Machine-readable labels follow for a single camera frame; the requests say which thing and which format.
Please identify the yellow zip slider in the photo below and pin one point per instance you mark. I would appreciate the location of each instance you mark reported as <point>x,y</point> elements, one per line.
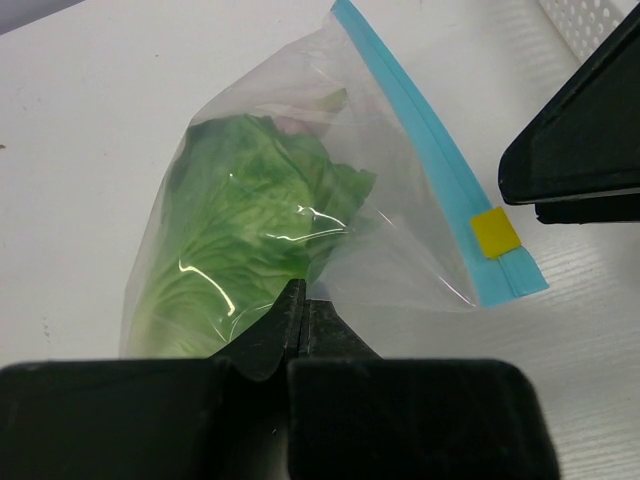
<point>495,234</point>

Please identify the fake green lettuce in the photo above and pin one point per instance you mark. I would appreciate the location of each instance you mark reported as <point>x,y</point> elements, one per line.
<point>245,208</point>

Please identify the fake purple eggplant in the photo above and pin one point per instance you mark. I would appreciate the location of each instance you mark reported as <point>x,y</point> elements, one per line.
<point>310,116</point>

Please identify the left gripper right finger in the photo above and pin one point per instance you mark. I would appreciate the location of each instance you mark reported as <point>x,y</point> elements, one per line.
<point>354,415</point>

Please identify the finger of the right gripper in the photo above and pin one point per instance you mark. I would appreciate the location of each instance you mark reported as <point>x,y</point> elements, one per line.
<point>553,206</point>
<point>585,142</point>

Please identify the white perforated basket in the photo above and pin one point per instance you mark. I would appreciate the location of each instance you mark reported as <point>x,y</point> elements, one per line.
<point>585,24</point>

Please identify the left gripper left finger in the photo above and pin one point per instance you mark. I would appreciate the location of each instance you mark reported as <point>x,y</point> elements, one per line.
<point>220,417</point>

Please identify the clear zip top bag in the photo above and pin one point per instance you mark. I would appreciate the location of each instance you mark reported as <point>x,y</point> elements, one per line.
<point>411,243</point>

